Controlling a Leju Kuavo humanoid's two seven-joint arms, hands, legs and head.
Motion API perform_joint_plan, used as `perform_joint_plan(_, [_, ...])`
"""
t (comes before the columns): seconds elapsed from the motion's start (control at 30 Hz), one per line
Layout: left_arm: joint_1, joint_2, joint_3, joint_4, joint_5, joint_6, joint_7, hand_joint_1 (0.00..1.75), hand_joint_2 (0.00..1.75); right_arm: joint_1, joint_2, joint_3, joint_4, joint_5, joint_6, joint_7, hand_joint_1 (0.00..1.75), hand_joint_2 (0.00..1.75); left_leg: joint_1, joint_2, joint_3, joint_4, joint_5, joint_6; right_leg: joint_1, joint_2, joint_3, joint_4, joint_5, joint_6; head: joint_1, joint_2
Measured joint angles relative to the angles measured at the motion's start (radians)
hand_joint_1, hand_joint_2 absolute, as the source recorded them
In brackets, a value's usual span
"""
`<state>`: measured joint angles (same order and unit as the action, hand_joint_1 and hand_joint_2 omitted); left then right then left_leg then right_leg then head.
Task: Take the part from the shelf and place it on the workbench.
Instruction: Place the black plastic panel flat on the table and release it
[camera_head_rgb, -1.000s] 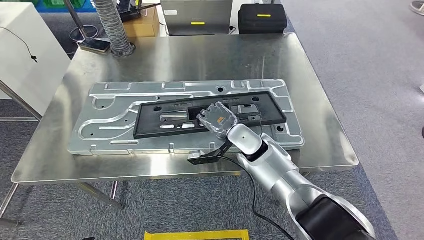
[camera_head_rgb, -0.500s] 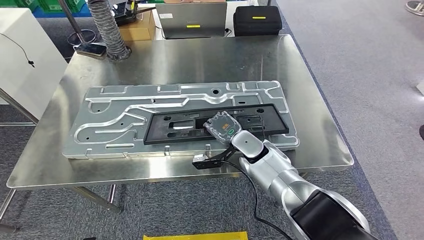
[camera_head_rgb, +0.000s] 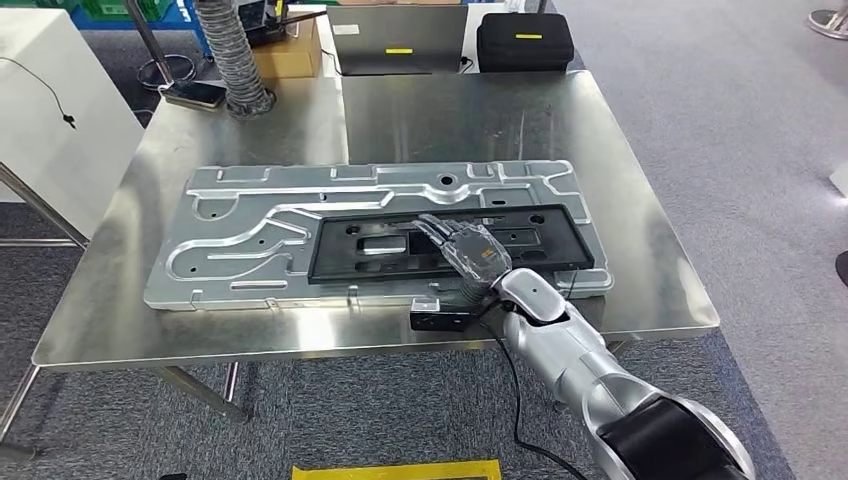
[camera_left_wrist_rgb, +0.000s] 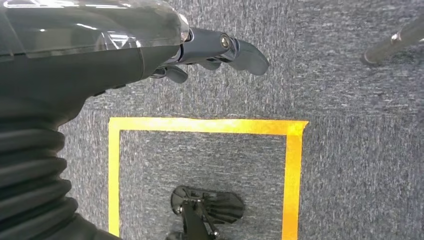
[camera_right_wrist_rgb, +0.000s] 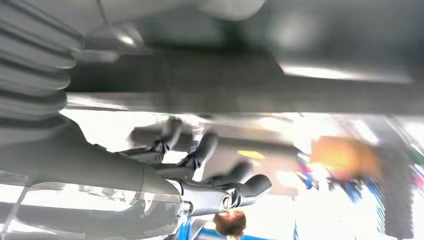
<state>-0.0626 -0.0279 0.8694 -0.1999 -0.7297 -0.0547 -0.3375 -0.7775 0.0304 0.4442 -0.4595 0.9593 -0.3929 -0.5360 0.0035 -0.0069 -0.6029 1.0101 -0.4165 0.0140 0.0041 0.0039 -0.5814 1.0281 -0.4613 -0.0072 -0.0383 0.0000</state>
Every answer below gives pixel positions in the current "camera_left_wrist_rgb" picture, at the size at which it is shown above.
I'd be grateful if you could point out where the stainless steel workbench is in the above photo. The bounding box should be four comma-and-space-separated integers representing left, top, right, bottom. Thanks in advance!
360, 13, 424, 66

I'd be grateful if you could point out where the yellow floor tape square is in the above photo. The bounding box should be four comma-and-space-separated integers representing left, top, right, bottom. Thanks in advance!
107, 116, 310, 240

